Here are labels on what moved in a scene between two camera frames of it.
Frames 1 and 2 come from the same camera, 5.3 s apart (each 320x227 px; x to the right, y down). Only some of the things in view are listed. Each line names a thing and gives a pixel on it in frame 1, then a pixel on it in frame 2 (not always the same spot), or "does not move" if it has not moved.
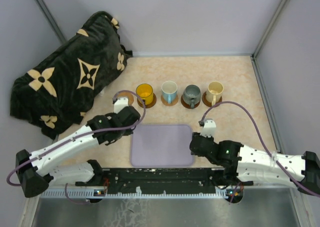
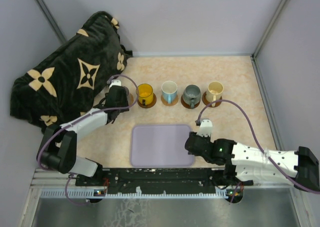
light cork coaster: x=173 y=103 does not move
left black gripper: x=127 y=133 → x=125 y=104
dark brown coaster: x=204 y=99 does not move
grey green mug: x=191 y=95 does not move
